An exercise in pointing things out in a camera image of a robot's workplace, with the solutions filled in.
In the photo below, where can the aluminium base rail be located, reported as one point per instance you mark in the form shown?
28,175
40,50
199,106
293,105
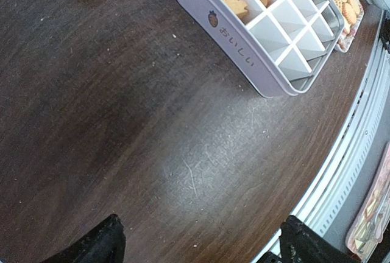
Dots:
330,188

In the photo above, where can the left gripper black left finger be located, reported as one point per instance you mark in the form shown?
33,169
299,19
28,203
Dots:
106,242

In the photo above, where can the pink tray with scraps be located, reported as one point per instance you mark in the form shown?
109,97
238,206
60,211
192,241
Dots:
370,224

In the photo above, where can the floral rectangular tray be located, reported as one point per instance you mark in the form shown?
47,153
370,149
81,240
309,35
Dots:
352,12

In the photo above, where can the grey divided cookie tin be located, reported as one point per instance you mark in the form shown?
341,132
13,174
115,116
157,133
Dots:
281,48

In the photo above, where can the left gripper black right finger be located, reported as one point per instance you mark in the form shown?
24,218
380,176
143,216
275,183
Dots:
299,243

